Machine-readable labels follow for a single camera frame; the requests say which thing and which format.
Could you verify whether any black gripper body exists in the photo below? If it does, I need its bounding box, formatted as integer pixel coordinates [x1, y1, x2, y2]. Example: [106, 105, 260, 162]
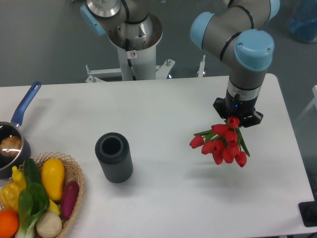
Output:
[213, 97, 264, 128]

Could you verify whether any red tulip bouquet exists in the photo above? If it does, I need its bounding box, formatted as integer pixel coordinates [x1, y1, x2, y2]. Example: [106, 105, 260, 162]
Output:
[189, 116, 250, 167]

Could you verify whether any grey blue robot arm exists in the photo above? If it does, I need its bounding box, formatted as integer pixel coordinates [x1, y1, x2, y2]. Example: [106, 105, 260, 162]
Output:
[80, 0, 280, 127]

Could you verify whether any white furniture piece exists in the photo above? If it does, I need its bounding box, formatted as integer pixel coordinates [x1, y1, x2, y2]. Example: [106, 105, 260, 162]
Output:
[296, 85, 317, 122]

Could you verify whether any blue transparent container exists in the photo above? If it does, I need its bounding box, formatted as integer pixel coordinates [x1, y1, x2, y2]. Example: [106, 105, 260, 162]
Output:
[288, 0, 317, 43]

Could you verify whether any black device at table edge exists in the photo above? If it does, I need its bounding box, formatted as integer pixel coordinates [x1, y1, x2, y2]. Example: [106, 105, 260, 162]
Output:
[298, 201, 317, 227]

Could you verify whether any dark grey ribbed vase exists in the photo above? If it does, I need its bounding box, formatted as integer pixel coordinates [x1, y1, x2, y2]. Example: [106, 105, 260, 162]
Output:
[95, 132, 133, 183]

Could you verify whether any woven wicker basket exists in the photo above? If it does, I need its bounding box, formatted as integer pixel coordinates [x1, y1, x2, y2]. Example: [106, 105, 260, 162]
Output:
[0, 152, 84, 238]

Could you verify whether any purple eggplant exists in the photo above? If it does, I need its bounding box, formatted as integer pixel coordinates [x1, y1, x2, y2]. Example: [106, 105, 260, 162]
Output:
[60, 180, 79, 219]

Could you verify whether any yellow mango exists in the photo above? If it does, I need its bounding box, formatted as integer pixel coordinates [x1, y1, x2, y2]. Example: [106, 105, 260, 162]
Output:
[41, 158, 65, 202]

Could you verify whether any yellow lemon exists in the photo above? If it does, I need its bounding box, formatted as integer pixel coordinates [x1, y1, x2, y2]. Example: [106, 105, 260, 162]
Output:
[47, 199, 60, 216]

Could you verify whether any green cucumber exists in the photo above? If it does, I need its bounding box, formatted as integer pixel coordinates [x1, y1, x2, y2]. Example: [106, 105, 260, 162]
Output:
[23, 158, 42, 185]

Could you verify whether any beige garlic bulb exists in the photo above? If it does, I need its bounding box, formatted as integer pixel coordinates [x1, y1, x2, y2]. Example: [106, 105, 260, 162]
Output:
[36, 212, 62, 238]

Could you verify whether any green bok choy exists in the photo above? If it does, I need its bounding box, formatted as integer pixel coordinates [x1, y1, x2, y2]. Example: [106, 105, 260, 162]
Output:
[15, 182, 49, 238]

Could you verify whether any brown bread roll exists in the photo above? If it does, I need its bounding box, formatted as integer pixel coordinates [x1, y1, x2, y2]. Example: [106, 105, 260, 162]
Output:
[0, 136, 22, 157]

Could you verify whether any yellow bell pepper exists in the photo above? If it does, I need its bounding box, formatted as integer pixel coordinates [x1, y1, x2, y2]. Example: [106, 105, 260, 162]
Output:
[0, 183, 22, 212]

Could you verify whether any orange fruit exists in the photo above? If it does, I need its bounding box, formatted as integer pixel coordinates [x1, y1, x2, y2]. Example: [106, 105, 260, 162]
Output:
[0, 210, 19, 238]

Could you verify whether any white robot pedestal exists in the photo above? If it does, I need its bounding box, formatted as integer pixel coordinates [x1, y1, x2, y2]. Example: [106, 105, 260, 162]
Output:
[85, 12, 208, 83]

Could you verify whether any blue handled saucepan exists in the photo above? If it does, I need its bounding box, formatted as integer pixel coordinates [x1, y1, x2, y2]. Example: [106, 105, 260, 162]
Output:
[0, 81, 42, 179]

